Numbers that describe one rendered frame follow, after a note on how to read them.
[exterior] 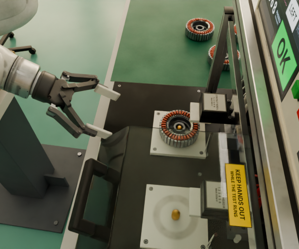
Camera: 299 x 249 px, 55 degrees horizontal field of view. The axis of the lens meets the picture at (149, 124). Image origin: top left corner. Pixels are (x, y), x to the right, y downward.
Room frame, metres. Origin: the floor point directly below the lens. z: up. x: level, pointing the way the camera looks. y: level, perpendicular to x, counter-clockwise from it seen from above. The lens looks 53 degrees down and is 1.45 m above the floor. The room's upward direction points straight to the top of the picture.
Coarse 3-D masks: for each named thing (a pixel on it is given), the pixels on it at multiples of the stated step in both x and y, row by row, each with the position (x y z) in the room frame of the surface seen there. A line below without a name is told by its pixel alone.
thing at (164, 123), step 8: (168, 112) 0.52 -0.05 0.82; (176, 112) 0.52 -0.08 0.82; (184, 112) 0.52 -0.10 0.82; (160, 120) 0.49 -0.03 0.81; (168, 120) 0.49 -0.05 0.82; (176, 120) 0.50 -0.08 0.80; (184, 120) 0.50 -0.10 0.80; (176, 128) 0.47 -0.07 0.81; (184, 128) 0.47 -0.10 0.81; (192, 128) 0.46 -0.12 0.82
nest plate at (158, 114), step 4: (156, 112) 0.55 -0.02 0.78; (160, 112) 0.55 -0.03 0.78; (164, 112) 0.55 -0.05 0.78; (156, 116) 0.53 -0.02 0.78; (160, 116) 0.53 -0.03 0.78; (156, 120) 0.52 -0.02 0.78; (156, 124) 0.50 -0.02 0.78; (172, 124) 0.50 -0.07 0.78; (200, 124) 0.50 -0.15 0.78; (204, 124) 0.50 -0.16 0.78; (200, 128) 0.49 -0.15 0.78; (204, 128) 0.49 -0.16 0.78
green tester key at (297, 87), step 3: (297, 81) 0.26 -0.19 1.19; (294, 84) 0.26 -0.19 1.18; (297, 84) 0.26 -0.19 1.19; (294, 87) 0.26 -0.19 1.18; (297, 87) 0.25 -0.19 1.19; (294, 90) 0.26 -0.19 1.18; (297, 90) 0.25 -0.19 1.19; (294, 93) 0.25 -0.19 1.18; (297, 93) 0.25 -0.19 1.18; (294, 96) 0.25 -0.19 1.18; (297, 96) 0.25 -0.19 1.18
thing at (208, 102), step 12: (204, 96) 0.48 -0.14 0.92; (216, 96) 0.48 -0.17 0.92; (192, 108) 0.48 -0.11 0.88; (204, 108) 0.45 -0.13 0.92; (216, 108) 0.45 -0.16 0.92; (228, 108) 0.47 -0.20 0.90; (192, 120) 0.44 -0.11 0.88; (204, 120) 0.43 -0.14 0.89; (216, 120) 0.43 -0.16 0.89; (228, 120) 0.43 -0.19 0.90
